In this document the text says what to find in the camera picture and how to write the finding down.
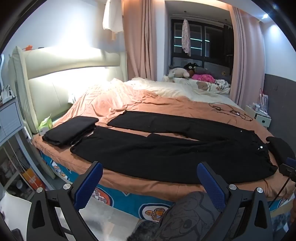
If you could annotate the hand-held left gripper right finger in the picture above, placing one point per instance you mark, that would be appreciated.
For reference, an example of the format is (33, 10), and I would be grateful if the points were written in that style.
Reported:
(211, 185)

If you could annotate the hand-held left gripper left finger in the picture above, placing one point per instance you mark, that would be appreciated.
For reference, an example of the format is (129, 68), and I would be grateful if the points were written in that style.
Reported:
(89, 183)

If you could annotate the folded black pants stack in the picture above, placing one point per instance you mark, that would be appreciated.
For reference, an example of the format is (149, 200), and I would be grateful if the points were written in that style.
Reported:
(69, 131)

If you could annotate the dark cloth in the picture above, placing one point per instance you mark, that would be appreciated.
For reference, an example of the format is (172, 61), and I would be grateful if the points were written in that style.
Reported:
(279, 148)

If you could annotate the orange box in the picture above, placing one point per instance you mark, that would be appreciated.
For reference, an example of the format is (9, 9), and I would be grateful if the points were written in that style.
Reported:
(32, 179)

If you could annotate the green tissue pack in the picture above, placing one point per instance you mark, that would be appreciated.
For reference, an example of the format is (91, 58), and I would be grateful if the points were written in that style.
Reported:
(45, 126)

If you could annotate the grey furry slipper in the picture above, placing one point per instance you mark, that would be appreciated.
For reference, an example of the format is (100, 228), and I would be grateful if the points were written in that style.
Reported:
(145, 231)

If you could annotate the cream padded bed headboard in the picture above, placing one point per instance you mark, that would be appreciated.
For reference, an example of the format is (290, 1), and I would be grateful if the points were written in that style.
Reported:
(57, 92)

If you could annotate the bed with peach sheet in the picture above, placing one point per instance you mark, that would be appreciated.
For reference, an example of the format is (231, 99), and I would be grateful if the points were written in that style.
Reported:
(161, 102)

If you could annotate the black and white printed cloth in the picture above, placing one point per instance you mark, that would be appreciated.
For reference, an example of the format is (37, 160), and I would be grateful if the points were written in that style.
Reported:
(222, 84)

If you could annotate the pink plush cloth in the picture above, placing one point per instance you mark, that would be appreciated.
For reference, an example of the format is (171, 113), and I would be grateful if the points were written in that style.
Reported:
(203, 77)

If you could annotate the cream plush toy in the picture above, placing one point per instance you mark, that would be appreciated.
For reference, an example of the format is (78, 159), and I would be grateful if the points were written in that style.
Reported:
(179, 72)

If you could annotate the pink curtain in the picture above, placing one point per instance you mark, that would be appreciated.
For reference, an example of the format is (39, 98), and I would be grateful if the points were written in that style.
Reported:
(247, 58)
(143, 46)

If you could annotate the black plush toy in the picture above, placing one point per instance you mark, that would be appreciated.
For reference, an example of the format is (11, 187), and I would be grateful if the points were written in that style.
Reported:
(190, 66)

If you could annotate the small orange toy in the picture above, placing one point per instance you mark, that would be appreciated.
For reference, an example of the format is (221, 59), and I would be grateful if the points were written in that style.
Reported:
(27, 47)

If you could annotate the floral hanging garment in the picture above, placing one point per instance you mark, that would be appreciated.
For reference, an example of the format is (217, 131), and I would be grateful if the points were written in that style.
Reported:
(185, 37)

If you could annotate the white hanging garment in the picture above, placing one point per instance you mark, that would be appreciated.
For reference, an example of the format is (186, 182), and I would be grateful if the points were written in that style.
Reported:
(113, 18)

